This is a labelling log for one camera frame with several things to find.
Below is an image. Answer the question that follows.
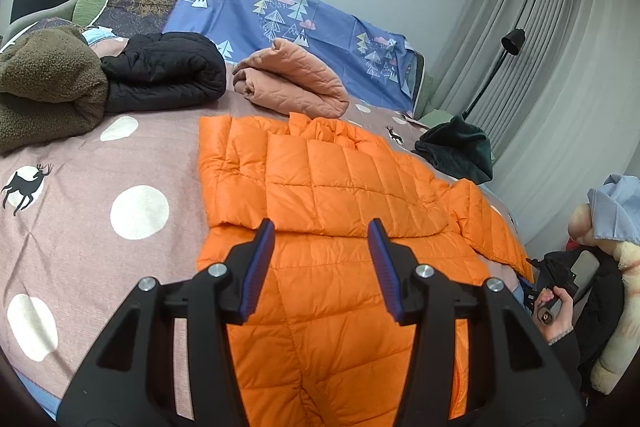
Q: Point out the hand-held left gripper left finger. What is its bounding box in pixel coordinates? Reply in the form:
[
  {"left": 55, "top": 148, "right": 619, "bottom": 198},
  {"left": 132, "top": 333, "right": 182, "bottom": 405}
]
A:
[{"left": 57, "top": 219, "right": 276, "bottom": 427}]

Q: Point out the brown fleece jacket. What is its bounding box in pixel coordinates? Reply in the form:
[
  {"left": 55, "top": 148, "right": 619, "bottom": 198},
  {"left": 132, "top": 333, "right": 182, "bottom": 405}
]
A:
[{"left": 0, "top": 27, "right": 111, "bottom": 155}]

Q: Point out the black padded jacket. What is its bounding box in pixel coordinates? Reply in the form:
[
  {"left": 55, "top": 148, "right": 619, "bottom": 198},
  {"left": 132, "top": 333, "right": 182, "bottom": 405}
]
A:
[{"left": 100, "top": 32, "right": 228, "bottom": 114}]

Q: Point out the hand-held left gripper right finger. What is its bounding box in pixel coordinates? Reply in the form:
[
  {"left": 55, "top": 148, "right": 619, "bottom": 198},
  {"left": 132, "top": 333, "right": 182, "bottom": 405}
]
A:
[{"left": 367, "top": 218, "right": 586, "bottom": 427}]

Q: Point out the cream plush toy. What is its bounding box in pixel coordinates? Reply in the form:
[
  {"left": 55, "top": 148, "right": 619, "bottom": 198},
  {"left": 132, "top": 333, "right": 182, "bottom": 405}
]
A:
[{"left": 570, "top": 202, "right": 640, "bottom": 395}]

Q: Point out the person's right forearm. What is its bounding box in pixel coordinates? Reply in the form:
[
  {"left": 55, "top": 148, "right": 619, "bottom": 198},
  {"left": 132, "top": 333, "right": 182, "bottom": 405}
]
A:
[{"left": 547, "top": 329, "right": 587, "bottom": 403}]

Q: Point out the blue tree-printed sheet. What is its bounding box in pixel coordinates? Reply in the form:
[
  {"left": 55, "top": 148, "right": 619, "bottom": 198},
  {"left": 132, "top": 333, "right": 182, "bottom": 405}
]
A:
[{"left": 162, "top": 0, "right": 426, "bottom": 112}]

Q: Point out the peach quilted jacket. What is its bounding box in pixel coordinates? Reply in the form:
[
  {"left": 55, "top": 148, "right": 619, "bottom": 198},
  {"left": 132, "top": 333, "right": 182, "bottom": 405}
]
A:
[{"left": 231, "top": 38, "right": 351, "bottom": 118}]

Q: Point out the brown dotted bed sheet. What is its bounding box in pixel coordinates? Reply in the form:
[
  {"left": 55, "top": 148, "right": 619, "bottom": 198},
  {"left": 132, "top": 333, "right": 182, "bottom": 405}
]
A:
[{"left": 0, "top": 19, "right": 531, "bottom": 408}]

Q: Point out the grey blue cloth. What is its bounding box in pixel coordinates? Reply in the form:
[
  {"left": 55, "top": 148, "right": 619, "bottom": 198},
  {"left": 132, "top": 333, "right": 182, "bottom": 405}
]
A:
[{"left": 586, "top": 174, "right": 640, "bottom": 244}]

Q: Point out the grey curtain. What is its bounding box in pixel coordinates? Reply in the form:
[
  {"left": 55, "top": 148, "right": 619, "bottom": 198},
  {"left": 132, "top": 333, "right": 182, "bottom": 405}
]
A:
[{"left": 425, "top": 0, "right": 640, "bottom": 258}]

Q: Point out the dark green garment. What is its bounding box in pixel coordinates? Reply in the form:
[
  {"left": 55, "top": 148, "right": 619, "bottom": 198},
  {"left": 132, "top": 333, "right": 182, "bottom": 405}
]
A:
[{"left": 412, "top": 114, "right": 496, "bottom": 185}]

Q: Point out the person's right hand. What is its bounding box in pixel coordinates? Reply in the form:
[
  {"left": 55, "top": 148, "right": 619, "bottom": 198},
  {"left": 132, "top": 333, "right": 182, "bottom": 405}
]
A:
[{"left": 532, "top": 286, "right": 575, "bottom": 345}]

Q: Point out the green upholstered bed frame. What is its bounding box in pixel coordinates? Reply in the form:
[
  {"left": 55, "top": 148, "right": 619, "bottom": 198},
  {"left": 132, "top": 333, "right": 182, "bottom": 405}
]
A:
[{"left": 415, "top": 74, "right": 463, "bottom": 130}]

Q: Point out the black floor lamp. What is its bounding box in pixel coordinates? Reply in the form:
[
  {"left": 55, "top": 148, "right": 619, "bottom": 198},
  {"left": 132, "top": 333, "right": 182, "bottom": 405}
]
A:
[{"left": 460, "top": 28, "right": 527, "bottom": 120}]

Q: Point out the orange down jacket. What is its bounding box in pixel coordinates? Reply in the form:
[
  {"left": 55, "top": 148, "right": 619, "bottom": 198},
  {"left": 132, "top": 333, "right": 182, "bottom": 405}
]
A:
[{"left": 196, "top": 112, "right": 535, "bottom": 427}]

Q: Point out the pale blue garment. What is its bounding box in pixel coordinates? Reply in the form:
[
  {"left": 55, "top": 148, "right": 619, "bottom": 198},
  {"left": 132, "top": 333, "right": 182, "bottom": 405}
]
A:
[{"left": 82, "top": 29, "right": 130, "bottom": 58}]

